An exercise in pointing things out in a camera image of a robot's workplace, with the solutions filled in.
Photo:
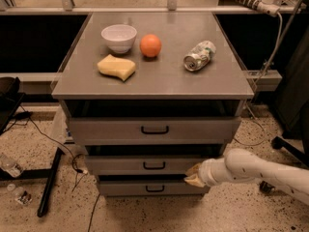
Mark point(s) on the grey bottom drawer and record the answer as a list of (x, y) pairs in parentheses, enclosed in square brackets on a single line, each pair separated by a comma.
[(142, 188)]

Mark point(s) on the orange fruit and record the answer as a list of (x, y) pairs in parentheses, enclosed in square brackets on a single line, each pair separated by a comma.
[(150, 45)]

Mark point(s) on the grey drawer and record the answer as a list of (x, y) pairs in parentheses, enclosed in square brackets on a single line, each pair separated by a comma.
[(142, 188), (152, 131), (140, 165)]

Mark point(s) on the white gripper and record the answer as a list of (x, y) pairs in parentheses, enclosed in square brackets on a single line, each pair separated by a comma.
[(207, 173)]

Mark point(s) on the grey top drawer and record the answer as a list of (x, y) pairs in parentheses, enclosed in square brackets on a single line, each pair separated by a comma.
[(152, 131)]

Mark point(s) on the grey drawer cabinet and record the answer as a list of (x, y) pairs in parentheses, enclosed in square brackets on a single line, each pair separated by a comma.
[(160, 88)]

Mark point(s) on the small litter wrapper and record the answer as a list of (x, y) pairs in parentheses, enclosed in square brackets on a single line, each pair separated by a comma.
[(23, 197)]

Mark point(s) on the white ceramic bowl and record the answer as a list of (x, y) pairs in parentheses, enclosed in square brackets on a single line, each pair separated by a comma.
[(119, 37)]

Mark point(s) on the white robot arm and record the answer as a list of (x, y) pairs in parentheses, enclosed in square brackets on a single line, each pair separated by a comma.
[(241, 166)]

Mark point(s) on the black stand frame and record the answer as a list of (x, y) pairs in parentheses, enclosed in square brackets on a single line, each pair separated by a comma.
[(10, 102)]

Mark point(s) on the black office chair base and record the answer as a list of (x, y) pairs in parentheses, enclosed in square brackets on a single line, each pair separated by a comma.
[(287, 150)]

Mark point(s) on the crushed silver soda can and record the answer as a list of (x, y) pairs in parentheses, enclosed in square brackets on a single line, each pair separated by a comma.
[(199, 56)]

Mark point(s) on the white power strip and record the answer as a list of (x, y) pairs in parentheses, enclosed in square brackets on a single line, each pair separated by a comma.
[(263, 6)]

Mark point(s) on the yellow sponge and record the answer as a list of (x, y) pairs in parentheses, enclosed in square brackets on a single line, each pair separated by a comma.
[(117, 67)]

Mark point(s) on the clear plastic bottle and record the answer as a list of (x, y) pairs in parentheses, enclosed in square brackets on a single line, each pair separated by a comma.
[(10, 166)]

